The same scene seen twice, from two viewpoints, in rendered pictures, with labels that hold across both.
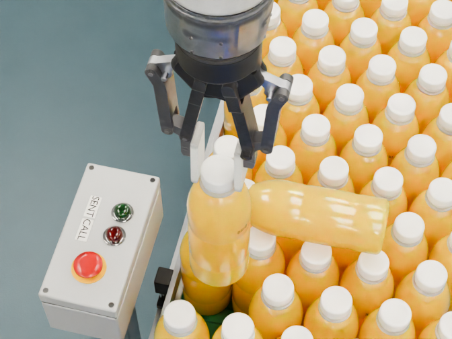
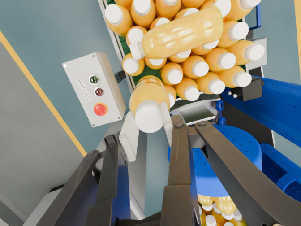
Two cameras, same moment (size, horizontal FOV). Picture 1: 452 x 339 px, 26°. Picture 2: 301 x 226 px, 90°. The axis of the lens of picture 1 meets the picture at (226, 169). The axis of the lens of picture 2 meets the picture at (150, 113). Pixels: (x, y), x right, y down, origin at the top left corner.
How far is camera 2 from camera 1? 0.91 m
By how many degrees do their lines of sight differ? 52
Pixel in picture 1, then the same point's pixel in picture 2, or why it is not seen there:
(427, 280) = (239, 36)
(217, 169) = (148, 121)
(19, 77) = not seen: outside the picture
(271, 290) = (173, 80)
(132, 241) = (107, 89)
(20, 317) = (81, 49)
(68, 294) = (102, 122)
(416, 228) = (226, 7)
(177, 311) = not seen: hidden behind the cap
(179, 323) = not seen: hidden behind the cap
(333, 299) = (200, 70)
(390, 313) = (226, 63)
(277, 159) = (140, 5)
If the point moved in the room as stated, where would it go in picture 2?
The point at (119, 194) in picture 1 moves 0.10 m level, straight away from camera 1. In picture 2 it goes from (86, 71) to (55, 41)
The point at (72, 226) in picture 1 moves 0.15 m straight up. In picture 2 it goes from (81, 96) to (48, 116)
